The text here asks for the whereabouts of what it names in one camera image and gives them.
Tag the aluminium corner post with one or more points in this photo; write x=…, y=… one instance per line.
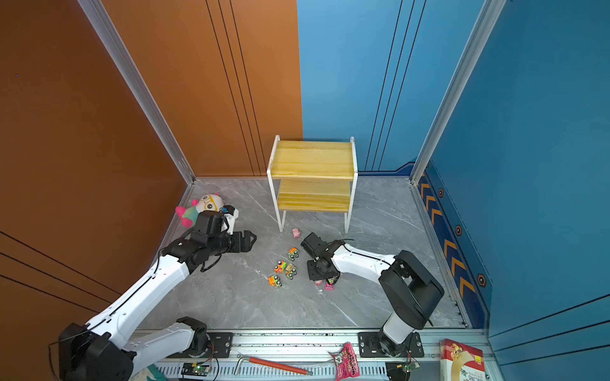
x=101, y=21
x=479, y=36

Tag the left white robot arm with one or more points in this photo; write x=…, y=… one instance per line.
x=102, y=349

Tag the pink snack packet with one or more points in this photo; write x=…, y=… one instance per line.
x=345, y=361

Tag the teal cloth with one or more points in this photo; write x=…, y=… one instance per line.
x=151, y=373

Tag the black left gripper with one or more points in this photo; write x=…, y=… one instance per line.
x=248, y=243

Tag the aluminium corner post right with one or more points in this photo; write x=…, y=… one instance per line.
x=479, y=36

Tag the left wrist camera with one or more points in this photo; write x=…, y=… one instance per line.
x=230, y=215

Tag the green toy truck middle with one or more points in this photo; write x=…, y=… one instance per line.
x=290, y=271

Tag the white shelf frame with wood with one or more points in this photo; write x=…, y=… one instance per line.
x=313, y=176

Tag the aluminium corner post left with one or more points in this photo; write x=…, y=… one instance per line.
x=101, y=21

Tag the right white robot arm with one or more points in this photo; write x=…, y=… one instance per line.
x=412, y=291

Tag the plush doll pink white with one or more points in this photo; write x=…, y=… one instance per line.
x=189, y=215

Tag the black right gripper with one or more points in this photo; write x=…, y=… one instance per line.
x=312, y=275

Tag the red handled tool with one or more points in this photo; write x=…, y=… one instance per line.
x=270, y=364

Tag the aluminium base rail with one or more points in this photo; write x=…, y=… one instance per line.
x=309, y=349

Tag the green orange toy truck top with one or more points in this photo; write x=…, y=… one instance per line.
x=293, y=253

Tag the orange green toy truck bottom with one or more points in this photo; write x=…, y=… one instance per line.
x=274, y=281

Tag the red white box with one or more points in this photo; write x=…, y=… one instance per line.
x=459, y=362

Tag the circuit board right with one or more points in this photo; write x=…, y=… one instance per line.
x=401, y=371

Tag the green circuit board left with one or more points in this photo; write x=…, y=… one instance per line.
x=197, y=369

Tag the orange toy truck middle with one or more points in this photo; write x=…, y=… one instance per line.
x=280, y=267

